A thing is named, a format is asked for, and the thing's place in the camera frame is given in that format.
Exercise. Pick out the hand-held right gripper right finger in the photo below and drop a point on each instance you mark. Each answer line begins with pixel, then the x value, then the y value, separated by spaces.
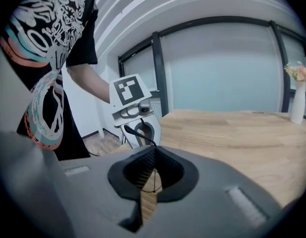
pixel 205 207

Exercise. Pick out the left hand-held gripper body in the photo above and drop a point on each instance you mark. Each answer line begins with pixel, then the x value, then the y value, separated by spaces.
pixel 129 90

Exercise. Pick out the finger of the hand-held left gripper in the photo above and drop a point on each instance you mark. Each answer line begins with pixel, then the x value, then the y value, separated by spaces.
pixel 129 136
pixel 156 130

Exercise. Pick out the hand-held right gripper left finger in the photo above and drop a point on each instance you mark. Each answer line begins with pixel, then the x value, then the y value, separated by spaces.
pixel 93 195

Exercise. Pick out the person's left forearm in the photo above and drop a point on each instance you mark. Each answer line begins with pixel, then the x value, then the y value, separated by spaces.
pixel 89 80

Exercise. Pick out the black framed glass partition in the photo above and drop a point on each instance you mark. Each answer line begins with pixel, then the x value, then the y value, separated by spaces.
pixel 217 68

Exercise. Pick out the black printed t-shirt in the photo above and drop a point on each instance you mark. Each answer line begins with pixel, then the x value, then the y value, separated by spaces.
pixel 51 46

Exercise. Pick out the white vase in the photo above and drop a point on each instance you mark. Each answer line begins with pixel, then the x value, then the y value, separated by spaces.
pixel 298 103

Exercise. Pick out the pink and yellow flowers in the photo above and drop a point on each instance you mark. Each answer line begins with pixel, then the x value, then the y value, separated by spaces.
pixel 297 72

